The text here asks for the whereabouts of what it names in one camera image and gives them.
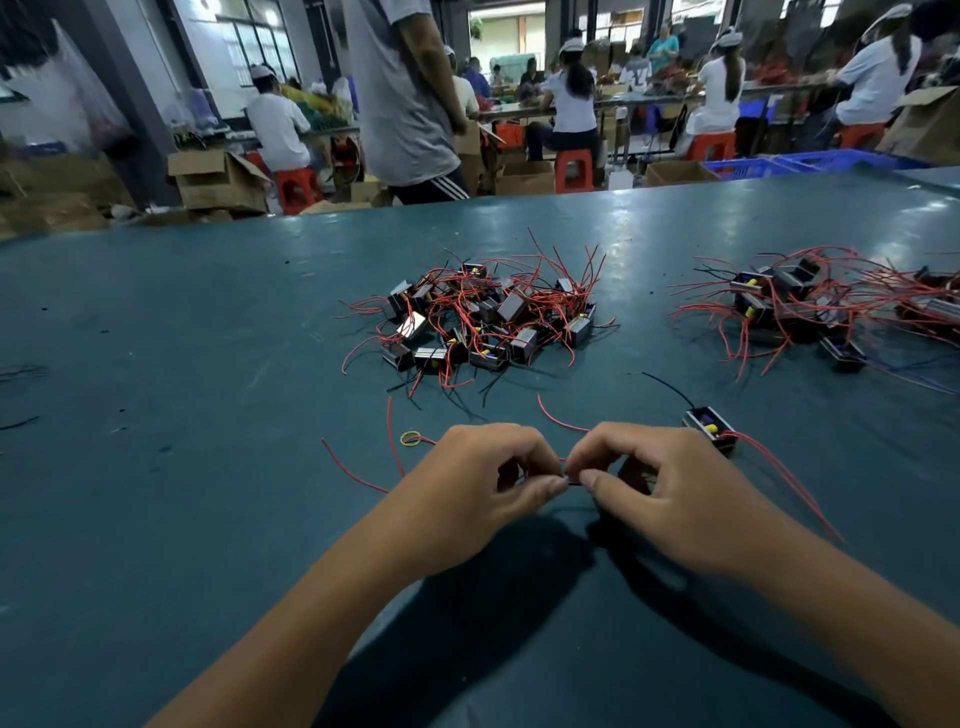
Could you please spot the yellow rubber band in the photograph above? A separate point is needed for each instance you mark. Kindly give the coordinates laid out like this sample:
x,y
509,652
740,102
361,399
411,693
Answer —
x,y
408,438

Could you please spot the blue plastic crate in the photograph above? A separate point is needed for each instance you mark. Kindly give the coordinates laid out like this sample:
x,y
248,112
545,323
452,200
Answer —
x,y
750,168
848,159

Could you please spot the shallow cardboard box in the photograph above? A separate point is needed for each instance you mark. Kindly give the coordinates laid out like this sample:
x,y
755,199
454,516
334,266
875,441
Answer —
x,y
680,173

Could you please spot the person's right hand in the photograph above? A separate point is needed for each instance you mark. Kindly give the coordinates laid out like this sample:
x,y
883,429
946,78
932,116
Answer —
x,y
683,503

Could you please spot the open cardboard box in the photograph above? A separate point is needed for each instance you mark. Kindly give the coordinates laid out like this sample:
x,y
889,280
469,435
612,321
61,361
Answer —
x,y
221,180

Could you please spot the low cardboard box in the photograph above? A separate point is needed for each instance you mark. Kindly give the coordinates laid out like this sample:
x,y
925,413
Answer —
x,y
525,177

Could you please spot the person's left forearm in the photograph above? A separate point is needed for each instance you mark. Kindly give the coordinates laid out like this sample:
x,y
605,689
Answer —
x,y
293,660

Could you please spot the large closed cardboard box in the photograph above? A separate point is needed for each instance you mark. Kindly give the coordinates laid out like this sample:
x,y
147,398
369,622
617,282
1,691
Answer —
x,y
470,158

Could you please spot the person's right forearm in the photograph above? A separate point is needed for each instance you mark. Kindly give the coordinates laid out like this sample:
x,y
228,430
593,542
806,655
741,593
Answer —
x,y
863,638

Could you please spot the person's left hand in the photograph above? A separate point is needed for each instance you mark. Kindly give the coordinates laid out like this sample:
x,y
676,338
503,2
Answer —
x,y
473,503

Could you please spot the tilted cardboard box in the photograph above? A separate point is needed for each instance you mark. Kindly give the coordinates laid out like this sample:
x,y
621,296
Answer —
x,y
923,125

